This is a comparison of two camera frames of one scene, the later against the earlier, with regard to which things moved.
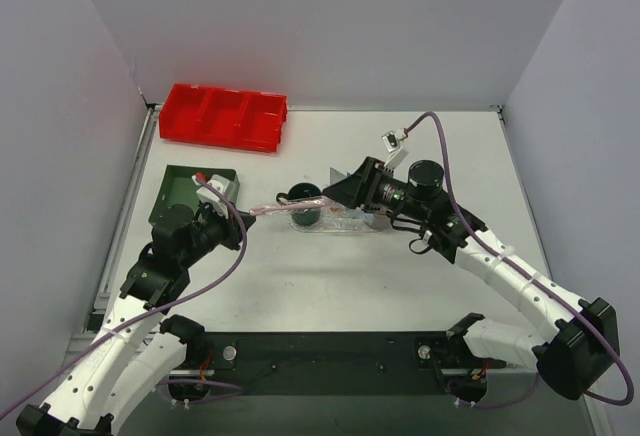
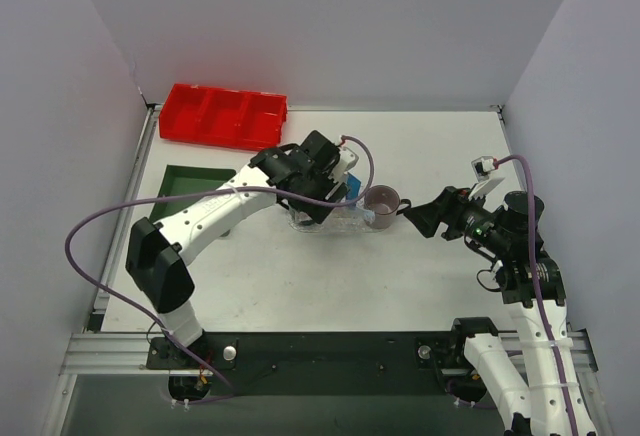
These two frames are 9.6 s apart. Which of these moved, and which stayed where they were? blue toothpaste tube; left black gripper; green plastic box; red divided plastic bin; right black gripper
Moved: blue toothpaste tube; left black gripper; right black gripper
Stayed: red divided plastic bin; green plastic box
